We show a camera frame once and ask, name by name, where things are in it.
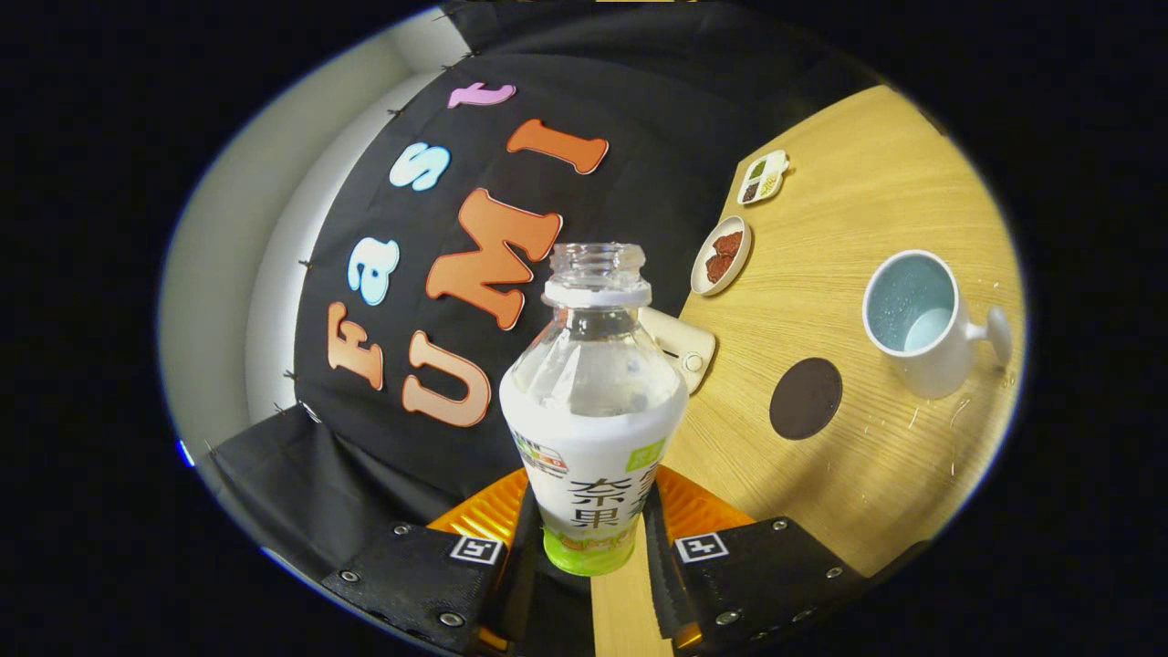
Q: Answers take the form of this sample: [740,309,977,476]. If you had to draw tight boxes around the white toaster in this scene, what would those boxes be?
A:
[637,306,718,395]

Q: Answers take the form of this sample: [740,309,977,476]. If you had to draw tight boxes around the white round plate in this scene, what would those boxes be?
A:
[690,215,753,297]

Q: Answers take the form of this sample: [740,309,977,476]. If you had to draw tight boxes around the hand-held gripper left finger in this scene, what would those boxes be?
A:
[319,467,548,657]

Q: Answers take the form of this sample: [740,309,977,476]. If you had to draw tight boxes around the clear plastic juice bottle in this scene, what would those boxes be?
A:
[498,242,689,578]

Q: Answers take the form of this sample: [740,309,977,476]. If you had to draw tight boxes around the wooden table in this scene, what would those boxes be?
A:
[591,84,1027,657]

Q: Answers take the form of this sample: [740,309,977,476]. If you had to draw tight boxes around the black backdrop cloth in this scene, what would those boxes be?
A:
[196,0,877,585]

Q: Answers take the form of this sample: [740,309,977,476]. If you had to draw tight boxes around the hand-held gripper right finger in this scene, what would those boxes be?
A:
[639,465,868,657]

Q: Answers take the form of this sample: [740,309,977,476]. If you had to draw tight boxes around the white divided condiment dish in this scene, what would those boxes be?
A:
[736,150,791,206]

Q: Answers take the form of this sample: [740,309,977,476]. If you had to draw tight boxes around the white cup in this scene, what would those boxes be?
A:
[861,250,1014,401]

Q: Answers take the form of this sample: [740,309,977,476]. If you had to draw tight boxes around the dark brown round coaster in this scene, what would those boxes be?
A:
[768,357,844,442]

